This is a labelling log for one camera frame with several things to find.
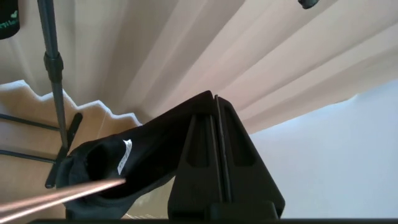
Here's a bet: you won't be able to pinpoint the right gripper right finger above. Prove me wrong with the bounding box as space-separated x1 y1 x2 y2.
215 95 285 218

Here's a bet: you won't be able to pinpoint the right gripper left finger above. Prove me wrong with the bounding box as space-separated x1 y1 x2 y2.
167 93 223 218

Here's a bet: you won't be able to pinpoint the black garment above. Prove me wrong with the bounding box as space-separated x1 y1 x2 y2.
55 90 215 220

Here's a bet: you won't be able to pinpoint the pink clothes hanger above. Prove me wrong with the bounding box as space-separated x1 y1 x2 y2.
0 177 127 223

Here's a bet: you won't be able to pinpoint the black shorts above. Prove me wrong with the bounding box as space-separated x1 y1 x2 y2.
0 0 21 40

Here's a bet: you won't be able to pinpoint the black clothes rack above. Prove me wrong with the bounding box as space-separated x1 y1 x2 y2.
0 0 320 190

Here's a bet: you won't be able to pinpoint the beige curtain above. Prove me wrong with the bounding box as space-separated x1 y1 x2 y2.
0 0 398 134

